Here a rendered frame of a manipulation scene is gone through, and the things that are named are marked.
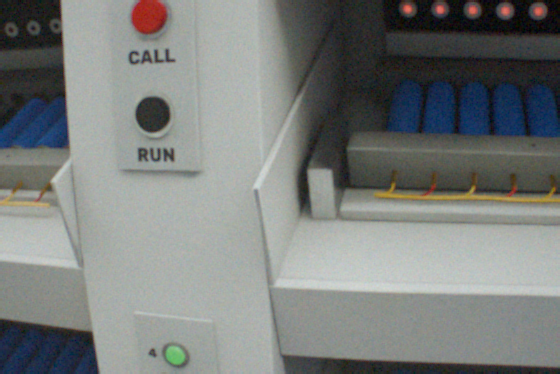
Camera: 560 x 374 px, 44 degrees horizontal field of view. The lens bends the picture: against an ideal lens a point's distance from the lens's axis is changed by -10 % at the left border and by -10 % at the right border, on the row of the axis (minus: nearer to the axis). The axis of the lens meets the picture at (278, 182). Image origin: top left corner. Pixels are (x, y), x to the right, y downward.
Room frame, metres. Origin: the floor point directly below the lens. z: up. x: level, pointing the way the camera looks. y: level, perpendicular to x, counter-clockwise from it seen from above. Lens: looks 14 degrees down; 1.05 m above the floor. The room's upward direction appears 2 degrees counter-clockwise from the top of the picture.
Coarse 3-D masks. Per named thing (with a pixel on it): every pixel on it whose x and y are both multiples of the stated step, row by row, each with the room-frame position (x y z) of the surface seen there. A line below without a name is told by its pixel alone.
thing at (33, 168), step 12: (0, 156) 0.41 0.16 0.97; (12, 156) 0.40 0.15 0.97; (24, 156) 0.40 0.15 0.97; (36, 156) 0.40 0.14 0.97; (48, 156) 0.40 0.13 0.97; (60, 156) 0.39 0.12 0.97; (0, 168) 0.40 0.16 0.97; (12, 168) 0.40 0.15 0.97; (24, 168) 0.39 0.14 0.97; (36, 168) 0.39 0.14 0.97; (48, 168) 0.39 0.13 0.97; (60, 168) 0.39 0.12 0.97; (0, 180) 0.40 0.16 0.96; (12, 180) 0.40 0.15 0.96; (24, 180) 0.40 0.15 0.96; (36, 180) 0.39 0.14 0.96; (48, 180) 0.39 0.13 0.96; (12, 192) 0.39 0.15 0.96; (0, 204) 0.38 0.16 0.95; (12, 204) 0.38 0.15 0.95; (24, 204) 0.38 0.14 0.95; (36, 204) 0.38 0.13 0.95; (48, 204) 0.37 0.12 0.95
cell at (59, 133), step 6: (66, 114) 0.46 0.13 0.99; (60, 120) 0.45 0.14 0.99; (66, 120) 0.45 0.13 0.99; (54, 126) 0.44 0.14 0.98; (60, 126) 0.44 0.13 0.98; (66, 126) 0.44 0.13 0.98; (48, 132) 0.43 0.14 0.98; (54, 132) 0.43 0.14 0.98; (60, 132) 0.44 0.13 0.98; (66, 132) 0.44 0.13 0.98; (42, 138) 0.43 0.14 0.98; (48, 138) 0.43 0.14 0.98; (54, 138) 0.43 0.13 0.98; (60, 138) 0.43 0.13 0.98; (66, 138) 0.44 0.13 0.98; (36, 144) 0.42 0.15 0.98; (42, 144) 0.42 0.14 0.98; (48, 144) 0.42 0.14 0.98; (54, 144) 0.43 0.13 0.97; (60, 144) 0.43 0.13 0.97
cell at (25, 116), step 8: (32, 104) 0.48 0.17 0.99; (40, 104) 0.48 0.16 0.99; (24, 112) 0.47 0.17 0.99; (32, 112) 0.47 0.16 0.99; (40, 112) 0.48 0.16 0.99; (16, 120) 0.46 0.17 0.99; (24, 120) 0.46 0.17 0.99; (32, 120) 0.47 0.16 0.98; (8, 128) 0.45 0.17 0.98; (16, 128) 0.45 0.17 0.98; (24, 128) 0.46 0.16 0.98; (0, 136) 0.44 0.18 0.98; (8, 136) 0.44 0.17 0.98; (16, 136) 0.45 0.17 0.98; (0, 144) 0.43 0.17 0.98; (8, 144) 0.44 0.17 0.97
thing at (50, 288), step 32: (0, 64) 0.54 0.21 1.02; (32, 64) 0.53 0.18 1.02; (64, 64) 0.53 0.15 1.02; (64, 192) 0.32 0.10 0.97; (0, 224) 0.38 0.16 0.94; (32, 224) 0.37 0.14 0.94; (64, 224) 0.32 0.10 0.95; (0, 256) 0.35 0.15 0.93; (32, 256) 0.35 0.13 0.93; (64, 256) 0.34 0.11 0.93; (0, 288) 0.35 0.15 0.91; (32, 288) 0.35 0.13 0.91; (64, 288) 0.34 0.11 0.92; (32, 320) 0.36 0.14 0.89; (64, 320) 0.35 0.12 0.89
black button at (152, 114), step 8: (152, 96) 0.31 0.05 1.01; (144, 104) 0.31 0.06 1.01; (152, 104) 0.31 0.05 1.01; (160, 104) 0.31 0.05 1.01; (136, 112) 0.32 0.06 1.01; (144, 112) 0.31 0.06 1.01; (152, 112) 0.31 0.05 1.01; (160, 112) 0.31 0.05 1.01; (168, 112) 0.31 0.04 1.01; (136, 120) 0.32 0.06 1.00; (144, 120) 0.31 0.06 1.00; (152, 120) 0.31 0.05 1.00; (160, 120) 0.31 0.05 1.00; (168, 120) 0.31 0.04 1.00; (144, 128) 0.31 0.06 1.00; (152, 128) 0.31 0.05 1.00; (160, 128) 0.31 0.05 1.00
